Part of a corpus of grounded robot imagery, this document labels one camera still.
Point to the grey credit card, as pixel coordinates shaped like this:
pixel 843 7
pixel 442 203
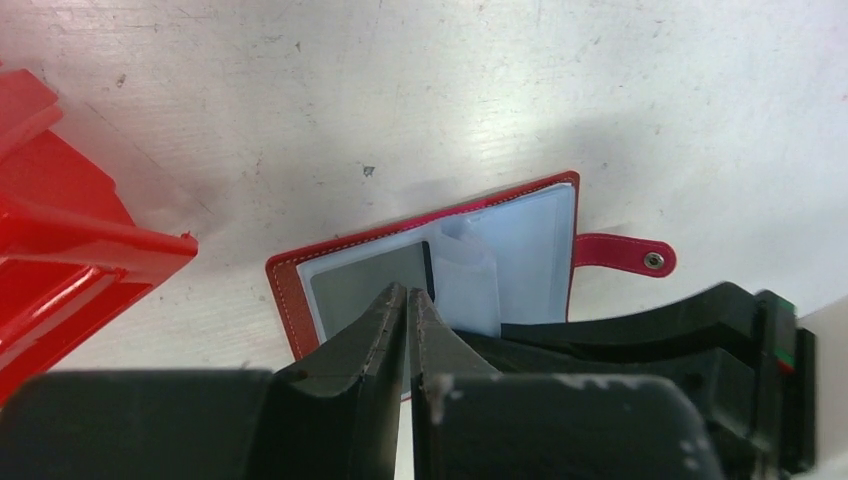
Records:
pixel 342 290

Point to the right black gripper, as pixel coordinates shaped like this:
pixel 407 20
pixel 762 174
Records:
pixel 743 360

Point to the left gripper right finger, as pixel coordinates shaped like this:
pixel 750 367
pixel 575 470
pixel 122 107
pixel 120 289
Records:
pixel 471 421

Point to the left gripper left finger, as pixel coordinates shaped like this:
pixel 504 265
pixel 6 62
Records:
pixel 334 414

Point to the red leather card holder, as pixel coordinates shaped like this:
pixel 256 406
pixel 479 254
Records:
pixel 507 257

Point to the red plastic compartment tray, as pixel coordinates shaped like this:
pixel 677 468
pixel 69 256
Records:
pixel 72 258

